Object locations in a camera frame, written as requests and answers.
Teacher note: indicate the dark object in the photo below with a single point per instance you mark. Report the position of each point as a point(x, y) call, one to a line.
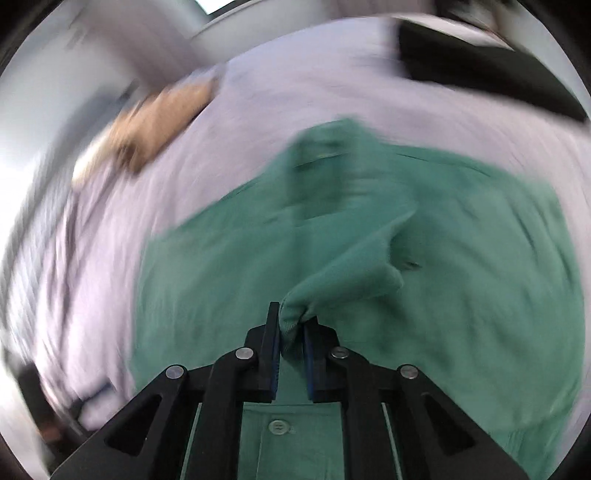
point(41, 397)

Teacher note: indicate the dark cloth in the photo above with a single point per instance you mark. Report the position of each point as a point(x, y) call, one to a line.
point(485, 64)

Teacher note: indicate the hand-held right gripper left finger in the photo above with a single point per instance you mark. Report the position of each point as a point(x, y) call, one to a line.
point(275, 364)

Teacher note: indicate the green button shirt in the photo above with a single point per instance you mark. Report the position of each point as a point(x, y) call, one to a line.
point(461, 277)

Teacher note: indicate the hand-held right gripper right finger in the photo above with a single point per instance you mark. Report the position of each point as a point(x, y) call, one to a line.
point(310, 369)

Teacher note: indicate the tan cloth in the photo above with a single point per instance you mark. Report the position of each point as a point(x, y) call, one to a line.
point(152, 124)

